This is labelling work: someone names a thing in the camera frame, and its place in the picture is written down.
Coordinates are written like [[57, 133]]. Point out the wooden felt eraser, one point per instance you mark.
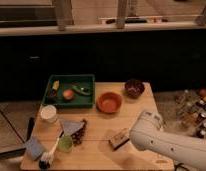
[[119, 139]]

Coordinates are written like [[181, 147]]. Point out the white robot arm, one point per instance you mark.
[[147, 134]]

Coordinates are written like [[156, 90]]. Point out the red orange bowl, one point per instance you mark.
[[109, 102]]

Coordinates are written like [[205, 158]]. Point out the dark maroon bowl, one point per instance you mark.
[[134, 88]]

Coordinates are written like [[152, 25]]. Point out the green plastic tray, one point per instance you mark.
[[66, 82]]

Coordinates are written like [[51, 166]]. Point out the green cucumber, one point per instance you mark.
[[82, 91]]

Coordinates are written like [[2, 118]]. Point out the red apple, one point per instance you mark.
[[68, 94]]

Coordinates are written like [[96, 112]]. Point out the yellow banana piece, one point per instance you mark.
[[55, 85]]

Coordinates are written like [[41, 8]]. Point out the dark eggplant piece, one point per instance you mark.
[[51, 95]]

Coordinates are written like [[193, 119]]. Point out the dark grape bunch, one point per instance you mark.
[[78, 136]]

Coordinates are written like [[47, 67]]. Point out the white cup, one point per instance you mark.
[[49, 113]]

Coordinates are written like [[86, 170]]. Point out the small green cup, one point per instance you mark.
[[65, 144]]

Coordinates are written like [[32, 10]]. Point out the white black dish brush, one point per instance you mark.
[[47, 157]]

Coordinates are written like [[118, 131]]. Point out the black handle tool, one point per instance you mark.
[[30, 127]]

